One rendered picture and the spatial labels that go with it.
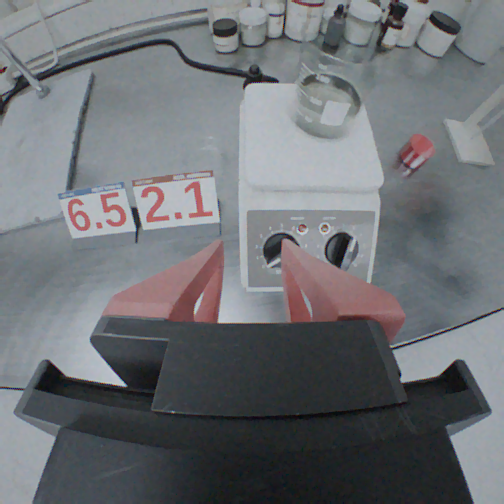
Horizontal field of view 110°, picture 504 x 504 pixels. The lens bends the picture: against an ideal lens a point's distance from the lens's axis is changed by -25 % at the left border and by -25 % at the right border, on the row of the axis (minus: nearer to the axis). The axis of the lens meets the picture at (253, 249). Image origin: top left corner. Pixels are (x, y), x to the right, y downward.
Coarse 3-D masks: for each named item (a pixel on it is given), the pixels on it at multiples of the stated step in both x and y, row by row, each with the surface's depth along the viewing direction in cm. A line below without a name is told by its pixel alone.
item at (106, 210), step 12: (108, 192) 24; (120, 192) 24; (72, 204) 24; (84, 204) 24; (96, 204) 24; (108, 204) 24; (120, 204) 25; (72, 216) 25; (84, 216) 25; (96, 216) 25; (108, 216) 25; (120, 216) 25; (72, 228) 25; (84, 228) 25; (96, 228) 26; (108, 228) 26
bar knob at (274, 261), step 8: (272, 240) 20; (280, 240) 20; (264, 248) 21; (272, 248) 21; (280, 248) 20; (264, 256) 21; (272, 256) 20; (280, 256) 19; (272, 264) 19; (280, 264) 21
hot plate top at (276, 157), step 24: (264, 96) 20; (288, 96) 20; (264, 120) 20; (288, 120) 20; (360, 120) 20; (264, 144) 19; (288, 144) 19; (312, 144) 19; (336, 144) 19; (360, 144) 19; (264, 168) 18; (288, 168) 19; (312, 168) 19; (336, 168) 19; (360, 168) 19
